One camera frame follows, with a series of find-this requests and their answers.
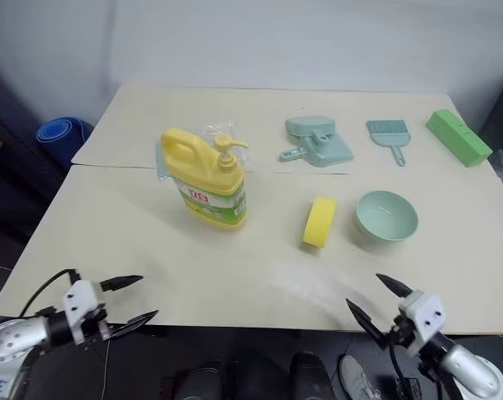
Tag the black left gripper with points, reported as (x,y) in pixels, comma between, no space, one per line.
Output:
(95,329)

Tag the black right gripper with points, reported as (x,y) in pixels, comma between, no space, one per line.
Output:
(403,333)

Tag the pale green bowl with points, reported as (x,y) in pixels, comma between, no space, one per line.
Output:
(386,218)

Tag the yellow detergent pump bottle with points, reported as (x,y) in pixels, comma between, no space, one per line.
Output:
(205,183)

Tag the grey sneaker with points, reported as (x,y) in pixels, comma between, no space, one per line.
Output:
(357,377)

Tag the dark rounded shape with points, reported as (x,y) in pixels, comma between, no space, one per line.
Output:
(197,381)
(312,377)

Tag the yellow round sponge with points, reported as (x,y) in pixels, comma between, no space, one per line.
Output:
(318,221)

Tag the teal plastic dustpan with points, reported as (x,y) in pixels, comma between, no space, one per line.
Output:
(318,146)

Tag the teal plastic hand brush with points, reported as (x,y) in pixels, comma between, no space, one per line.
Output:
(386,133)

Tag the blue rolled mat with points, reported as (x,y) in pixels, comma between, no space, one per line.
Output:
(62,133)

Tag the green rectangular foam block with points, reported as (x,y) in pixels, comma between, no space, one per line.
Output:
(457,137)

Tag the clear plastic bag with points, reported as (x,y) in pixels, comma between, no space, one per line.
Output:
(218,127)

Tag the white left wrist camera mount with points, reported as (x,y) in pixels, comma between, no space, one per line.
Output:
(83,298)

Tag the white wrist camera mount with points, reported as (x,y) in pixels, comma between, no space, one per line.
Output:
(424,310)
(83,298)

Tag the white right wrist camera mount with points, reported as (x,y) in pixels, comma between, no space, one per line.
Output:
(424,310)

